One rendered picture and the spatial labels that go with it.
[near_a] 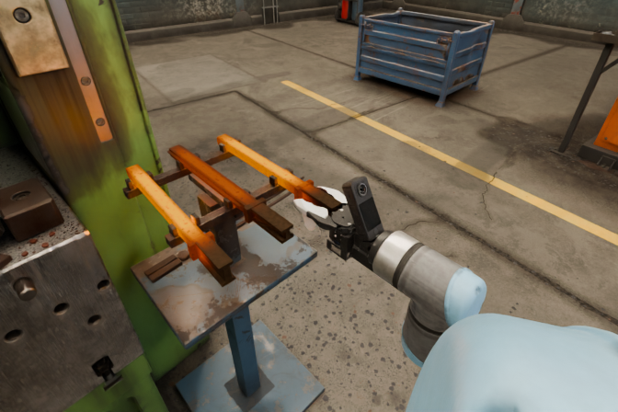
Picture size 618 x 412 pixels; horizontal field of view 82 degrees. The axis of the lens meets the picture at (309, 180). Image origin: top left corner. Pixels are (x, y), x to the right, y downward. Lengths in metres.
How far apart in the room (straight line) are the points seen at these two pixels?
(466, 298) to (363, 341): 1.11
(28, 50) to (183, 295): 0.60
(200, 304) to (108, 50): 0.62
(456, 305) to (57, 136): 0.87
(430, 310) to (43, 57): 0.86
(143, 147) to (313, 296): 1.08
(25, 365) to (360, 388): 1.07
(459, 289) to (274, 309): 1.25
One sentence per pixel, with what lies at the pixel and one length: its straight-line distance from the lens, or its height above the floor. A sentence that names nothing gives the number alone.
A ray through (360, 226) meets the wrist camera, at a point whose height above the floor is 0.98.
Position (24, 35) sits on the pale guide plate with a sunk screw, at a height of 1.26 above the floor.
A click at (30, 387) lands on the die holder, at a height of 0.61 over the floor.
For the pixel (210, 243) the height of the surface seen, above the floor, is 0.98.
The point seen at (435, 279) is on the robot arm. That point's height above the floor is 0.98.
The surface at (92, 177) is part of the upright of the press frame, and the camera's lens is 1.04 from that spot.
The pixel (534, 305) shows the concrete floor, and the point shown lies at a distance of 2.04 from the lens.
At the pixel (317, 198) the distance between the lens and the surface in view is 0.72.
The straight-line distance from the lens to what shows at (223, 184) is 0.78.
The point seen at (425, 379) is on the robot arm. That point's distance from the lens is 0.18.
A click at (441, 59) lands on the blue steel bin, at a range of 3.84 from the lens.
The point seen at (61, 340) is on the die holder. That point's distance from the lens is 1.01.
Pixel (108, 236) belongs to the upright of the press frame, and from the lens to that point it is 1.14.
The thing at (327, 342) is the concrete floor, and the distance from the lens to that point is 1.65.
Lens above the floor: 1.41
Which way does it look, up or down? 34 degrees down
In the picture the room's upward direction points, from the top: straight up
